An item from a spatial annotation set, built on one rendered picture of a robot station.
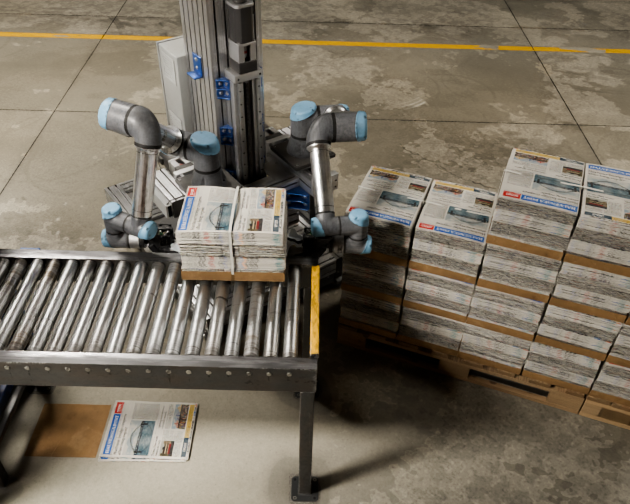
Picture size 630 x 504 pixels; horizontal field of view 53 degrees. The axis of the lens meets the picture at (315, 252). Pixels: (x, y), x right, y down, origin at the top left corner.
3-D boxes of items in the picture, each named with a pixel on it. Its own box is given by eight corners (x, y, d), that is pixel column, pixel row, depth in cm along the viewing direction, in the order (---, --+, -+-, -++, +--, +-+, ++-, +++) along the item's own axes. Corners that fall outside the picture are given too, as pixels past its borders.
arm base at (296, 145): (280, 147, 301) (280, 128, 295) (306, 138, 308) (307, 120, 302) (298, 162, 292) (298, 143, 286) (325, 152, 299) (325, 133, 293)
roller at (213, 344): (233, 271, 247) (233, 261, 243) (217, 367, 211) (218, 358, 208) (220, 269, 246) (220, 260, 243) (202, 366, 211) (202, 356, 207)
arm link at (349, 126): (314, 104, 294) (332, 113, 243) (346, 102, 296) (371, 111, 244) (315, 130, 298) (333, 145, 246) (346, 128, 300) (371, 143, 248)
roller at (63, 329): (99, 267, 246) (96, 257, 243) (61, 363, 211) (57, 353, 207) (86, 267, 246) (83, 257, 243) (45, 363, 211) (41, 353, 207)
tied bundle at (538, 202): (499, 191, 277) (511, 145, 261) (569, 207, 269) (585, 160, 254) (484, 243, 250) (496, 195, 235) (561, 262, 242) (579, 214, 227)
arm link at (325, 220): (302, 109, 244) (313, 235, 237) (331, 108, 245) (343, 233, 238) (300, 120, 255) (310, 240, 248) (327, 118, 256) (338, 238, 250)
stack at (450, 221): (358, 292, 346) (371, 162, 291) (582, 354, 317) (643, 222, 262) (335, 343, 318) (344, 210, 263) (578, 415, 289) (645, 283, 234)
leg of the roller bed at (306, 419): (311, 482, 261) (316, 379, 217) (311, 496, 257) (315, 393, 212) (297, 482, 261) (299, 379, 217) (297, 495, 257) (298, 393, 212)
